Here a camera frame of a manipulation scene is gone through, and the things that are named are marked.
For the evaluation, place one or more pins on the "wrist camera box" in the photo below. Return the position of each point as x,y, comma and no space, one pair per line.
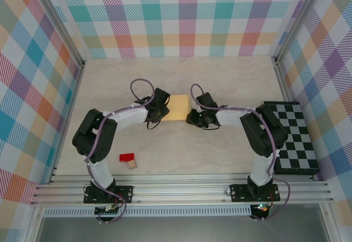
161,96
206,100

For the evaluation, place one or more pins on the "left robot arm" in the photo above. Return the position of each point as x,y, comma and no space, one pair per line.
96,143

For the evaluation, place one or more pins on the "aluminium corner post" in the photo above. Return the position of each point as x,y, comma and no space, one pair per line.
299,19
59,24

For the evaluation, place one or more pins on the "aluminium frame rail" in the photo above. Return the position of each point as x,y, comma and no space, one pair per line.
178,191

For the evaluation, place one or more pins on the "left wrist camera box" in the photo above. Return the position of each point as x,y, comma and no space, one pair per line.
161,96

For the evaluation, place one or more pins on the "red block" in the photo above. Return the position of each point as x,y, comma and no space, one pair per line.
126,158

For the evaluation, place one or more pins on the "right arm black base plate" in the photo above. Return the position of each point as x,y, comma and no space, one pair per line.
239,193

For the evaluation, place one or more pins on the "wooden block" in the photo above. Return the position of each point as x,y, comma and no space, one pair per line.
132,165

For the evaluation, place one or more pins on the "small circuit board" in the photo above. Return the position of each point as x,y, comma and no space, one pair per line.
261,208
108,210

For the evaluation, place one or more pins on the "black and grey checkerboard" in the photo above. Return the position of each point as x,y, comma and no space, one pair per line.
297,137

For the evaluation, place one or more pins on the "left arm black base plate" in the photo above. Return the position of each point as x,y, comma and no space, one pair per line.
123,193

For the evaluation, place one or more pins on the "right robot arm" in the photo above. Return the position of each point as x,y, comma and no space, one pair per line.
261,134

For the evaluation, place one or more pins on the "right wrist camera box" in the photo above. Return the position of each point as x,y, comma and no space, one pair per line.
206,100

